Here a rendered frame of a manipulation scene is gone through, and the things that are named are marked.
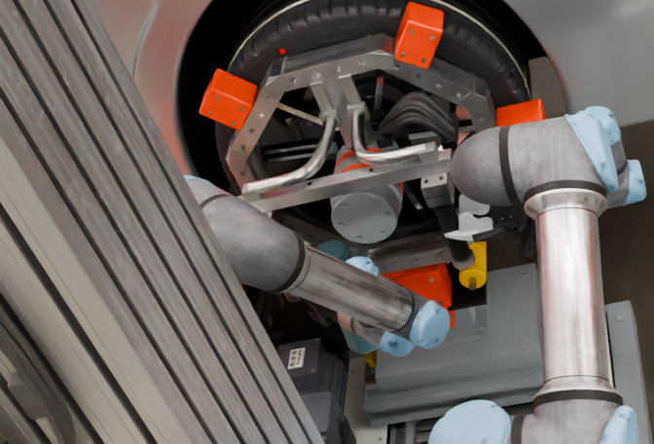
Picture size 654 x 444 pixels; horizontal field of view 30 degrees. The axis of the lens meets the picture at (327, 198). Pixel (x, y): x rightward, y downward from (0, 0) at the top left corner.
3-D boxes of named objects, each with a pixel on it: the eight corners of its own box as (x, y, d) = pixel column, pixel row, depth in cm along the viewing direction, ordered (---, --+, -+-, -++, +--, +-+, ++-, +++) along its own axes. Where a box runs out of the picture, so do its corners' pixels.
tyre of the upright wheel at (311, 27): (503, 215, 290) (557, -31, 248) (505, 283, 271) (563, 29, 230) (228, 183, 291) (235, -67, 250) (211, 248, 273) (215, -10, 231)
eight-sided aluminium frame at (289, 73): (533, 225, 258) (463, 10, 227) (534, 246, 253) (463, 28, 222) (294, 274, 273) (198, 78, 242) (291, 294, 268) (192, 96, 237)
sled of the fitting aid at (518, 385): (567, 290, 311) (559, 263, 306) (576, 396, 283) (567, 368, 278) (381, 325, 325) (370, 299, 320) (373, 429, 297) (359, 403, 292)
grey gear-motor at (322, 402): (387, 388, 307) (342, 289, 287) (377, 528, 274) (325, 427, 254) (320, 399, 312) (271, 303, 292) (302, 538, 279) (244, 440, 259)
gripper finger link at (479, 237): (468, 223, 223) (514, 209, 222) (471, 231, 224) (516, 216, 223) (472, 240, 219) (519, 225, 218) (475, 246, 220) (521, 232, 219)
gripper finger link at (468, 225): (437, 215, 222) (486, 200, 220) (446, 239, 225) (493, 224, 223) (439, 225, 219) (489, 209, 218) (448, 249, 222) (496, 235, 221)
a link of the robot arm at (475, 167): (432, 219, 176) (506, 188, 221) (507, 208, 172) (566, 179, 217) (419, 139, 175) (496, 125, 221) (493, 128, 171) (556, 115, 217)
